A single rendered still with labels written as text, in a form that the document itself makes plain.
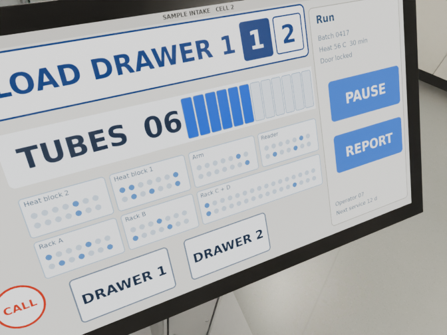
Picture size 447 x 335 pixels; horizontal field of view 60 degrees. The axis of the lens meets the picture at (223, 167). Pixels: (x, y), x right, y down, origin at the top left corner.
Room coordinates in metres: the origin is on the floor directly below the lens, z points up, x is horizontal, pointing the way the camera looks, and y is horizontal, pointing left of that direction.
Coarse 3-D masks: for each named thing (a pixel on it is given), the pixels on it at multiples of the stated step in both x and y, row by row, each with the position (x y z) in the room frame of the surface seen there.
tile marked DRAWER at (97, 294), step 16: (144, 256) 0.15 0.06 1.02; (160, 256) 0.15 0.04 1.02; (96, 272) 0.12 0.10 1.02; (112, 272) 0.13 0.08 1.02; (128, 272) 0.13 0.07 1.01; (144, 272) 0.14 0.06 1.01; (160, 272) 0.14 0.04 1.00; (80, 288) 0.11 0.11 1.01; (96, 288) 0.11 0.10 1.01; (112, 288) 0.12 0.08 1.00; (128, 288) 0.12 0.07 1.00; (144, 288) 0.12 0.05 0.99; (160, 288) 0.13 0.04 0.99; (80, 304) 0.10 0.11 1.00; (96, 304) 0.10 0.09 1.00; (112, 304) 0.10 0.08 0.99; (128, 304) 0.11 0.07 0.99; (80, 320) 0.09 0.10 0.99
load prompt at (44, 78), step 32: (128, 32) 0.27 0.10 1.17; (160, 32) 0.29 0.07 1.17; (192, 32) 0.30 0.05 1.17; (224, 32) 0.31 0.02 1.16; (256, 32) 0.33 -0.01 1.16; (288, 32) 0.34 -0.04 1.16; (0, 64) 0.21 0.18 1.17; (32, 64) 0.22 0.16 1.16; (64, 64) 0.23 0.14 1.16; (96, 64) 0.25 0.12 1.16; (128, 64) 0.26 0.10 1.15; (160, 64) 0.27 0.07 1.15; (192, 64) 0.28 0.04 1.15; (224, 64) 0.30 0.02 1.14; (256, 64) 0.31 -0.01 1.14; (0, 96) 0.20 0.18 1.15; (32, 96) 0.21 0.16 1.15; (64, 96) 0.22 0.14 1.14; (96, 96) 0.23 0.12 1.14
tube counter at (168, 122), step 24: (288, 72) 0.32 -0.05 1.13; (192, 96) 0.26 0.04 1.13; (216, 96) 0.27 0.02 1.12; (240, 96) 0.28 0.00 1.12; (264, 96) 0.29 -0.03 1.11; (288, 96) 0.31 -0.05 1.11; (312, 96) 0.32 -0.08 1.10; (144, 120) 0.23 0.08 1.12; (168, 120) 0.24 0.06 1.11; (192, 120) 0.25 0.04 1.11; (216, 120) 0.26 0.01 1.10; (240, 120) 0.27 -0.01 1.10; (264, 120) 0.28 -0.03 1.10; (168, 144) 0.23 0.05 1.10
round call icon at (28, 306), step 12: (12, 288) 0.09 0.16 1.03; (24, 288) 0.09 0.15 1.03; (36, 288) 0.10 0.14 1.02; (0, 300) 0.08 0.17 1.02; (12, 300) 0.08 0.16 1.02; (24, 300) 0.09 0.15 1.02; (36, 300) 0.09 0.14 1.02; (0, 312) 0.07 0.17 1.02; (12, 312) 0.08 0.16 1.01; (24, 312) 0.08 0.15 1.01; (36, 312) 0.08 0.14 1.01; (48, 312) 0.08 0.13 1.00; (0, 324) 0.07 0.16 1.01; (12, 324) 0.07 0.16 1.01; (24, 324) 0.07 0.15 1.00; (36, 324) 0.07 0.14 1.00
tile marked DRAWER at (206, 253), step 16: (240, 224) 0.20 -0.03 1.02; (256, 224) 0.21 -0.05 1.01; (192, 240) 0.17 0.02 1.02; (208, 240) 0.18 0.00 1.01; (224, 240) 0.18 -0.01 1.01; (240, 240) 0.19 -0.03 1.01; (256, 240) 0.20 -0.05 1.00; (192, 256) 0.16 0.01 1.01; (208, 256) 0.17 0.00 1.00; (224, 256) 0.17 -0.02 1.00; (240, 256) 0.18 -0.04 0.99; (256, 256) 0.18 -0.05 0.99; (192, 272) 0.15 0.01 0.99; (208, 272) 0.16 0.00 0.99
